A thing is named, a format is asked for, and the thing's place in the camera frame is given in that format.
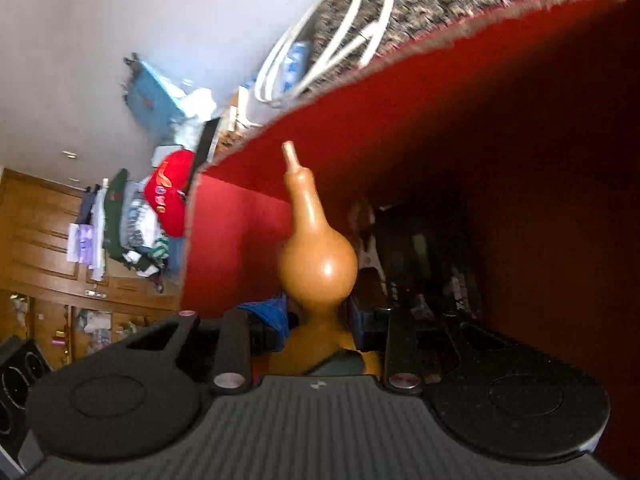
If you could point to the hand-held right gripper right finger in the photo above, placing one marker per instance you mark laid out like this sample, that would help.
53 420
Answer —
364 324

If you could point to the blue suitcase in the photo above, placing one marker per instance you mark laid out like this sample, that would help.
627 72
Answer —
150 97

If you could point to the wooden cabinet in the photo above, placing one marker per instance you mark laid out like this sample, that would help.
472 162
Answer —
40 240

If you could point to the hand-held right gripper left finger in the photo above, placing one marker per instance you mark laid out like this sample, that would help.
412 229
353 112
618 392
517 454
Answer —
272 322

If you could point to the blue white packet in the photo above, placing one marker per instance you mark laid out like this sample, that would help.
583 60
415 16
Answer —
298 60

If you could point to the black speaker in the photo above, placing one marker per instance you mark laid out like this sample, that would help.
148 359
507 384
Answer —
15 385

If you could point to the brown and white item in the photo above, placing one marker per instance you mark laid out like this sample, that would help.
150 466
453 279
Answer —
366 240

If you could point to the white container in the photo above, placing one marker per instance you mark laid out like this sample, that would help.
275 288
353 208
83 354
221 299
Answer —
247 107

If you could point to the red cushion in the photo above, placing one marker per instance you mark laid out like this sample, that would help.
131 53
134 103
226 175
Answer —
167 195

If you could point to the red fabric storage box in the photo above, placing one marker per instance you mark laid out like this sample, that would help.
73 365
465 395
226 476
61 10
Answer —
450 110

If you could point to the orange wooden gourd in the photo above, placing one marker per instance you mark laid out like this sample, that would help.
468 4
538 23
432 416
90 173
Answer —
317 260

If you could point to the pile of clothes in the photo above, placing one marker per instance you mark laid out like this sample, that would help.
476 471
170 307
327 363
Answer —
130 225

